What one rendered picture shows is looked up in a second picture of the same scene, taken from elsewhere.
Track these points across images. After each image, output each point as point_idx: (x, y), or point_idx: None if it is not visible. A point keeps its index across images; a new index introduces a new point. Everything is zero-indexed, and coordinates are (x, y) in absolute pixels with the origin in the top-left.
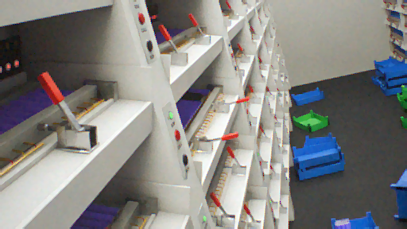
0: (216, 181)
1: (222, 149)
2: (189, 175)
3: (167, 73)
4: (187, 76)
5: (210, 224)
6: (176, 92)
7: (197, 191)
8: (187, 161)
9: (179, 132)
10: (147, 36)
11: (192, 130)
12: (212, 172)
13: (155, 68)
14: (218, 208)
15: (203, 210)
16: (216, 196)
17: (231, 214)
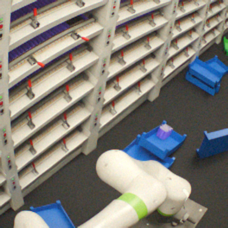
0: (49, 69)
1: (49, 61)
2: (0, 80)
3: (9, 42)
4: (31, 34)
5: (5, 98)
6: (16, 44)
7: (3, 85)
8: (0, 76)
9: (1, 66)
10: (2, 32)
11: (35, 49)
12: (27, 74)
13: (0, 43)
14: (35, 85)
15: (2, 93)
16: (31, 82)
17: (38, 92)
